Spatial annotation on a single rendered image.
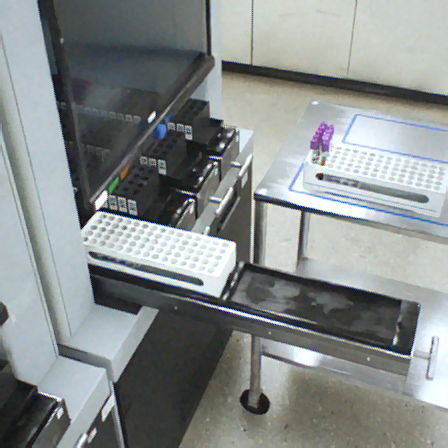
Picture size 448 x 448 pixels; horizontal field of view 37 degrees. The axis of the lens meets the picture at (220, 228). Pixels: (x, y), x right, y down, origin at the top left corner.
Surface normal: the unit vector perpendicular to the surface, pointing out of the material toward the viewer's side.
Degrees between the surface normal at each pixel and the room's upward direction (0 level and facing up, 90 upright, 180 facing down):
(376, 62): 90
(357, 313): 0
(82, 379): 0
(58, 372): 0
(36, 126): 90
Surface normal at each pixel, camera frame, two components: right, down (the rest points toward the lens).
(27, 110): 0.94, 0.22
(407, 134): -0.01, -0.77
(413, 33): -0.37, 0.60
